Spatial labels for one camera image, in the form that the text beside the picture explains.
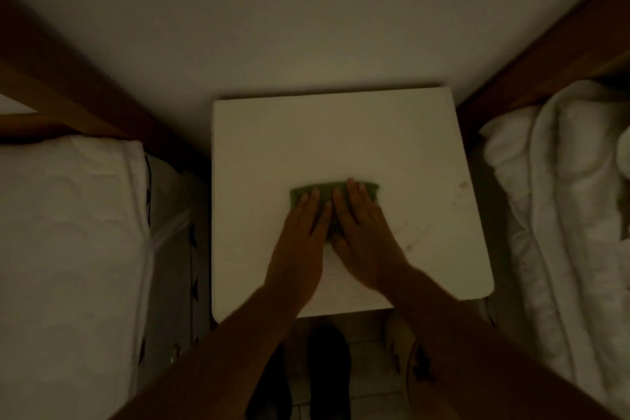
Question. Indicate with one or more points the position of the person's right hand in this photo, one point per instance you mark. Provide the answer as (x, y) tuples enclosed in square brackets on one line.
[(366, 247)]

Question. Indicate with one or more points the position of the person's black shoe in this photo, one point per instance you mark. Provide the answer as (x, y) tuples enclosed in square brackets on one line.
[(329, 370)]

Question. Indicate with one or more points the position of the person's left forearm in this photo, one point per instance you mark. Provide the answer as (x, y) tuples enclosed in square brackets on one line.
[(216, 360)]

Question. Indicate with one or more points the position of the person's right forearm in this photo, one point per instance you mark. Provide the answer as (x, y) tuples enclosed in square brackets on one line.
[(472, 350)]

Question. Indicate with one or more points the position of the bed with white quilted cover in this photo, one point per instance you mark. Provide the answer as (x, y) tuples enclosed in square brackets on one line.
[(69, 262)]

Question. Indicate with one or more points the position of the person's left fingers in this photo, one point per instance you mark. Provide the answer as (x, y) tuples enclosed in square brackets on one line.
[(310, 213)]

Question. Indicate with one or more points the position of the brown wooden headboard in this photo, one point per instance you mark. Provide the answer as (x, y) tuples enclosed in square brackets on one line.
[(551, 55), (74, 90)]

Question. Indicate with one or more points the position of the person's left hand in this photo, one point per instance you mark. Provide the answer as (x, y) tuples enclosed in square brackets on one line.
[(295, 257)]

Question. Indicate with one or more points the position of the white rumpled duvet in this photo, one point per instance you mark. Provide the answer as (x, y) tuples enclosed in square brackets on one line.
[(566, 218)]

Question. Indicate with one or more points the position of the green cleaning cloth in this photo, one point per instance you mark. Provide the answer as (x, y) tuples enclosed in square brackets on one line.
[(298, 193)]

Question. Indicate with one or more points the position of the person's right fingers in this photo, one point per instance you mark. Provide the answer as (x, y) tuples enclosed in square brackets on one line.
[(357, 208)]

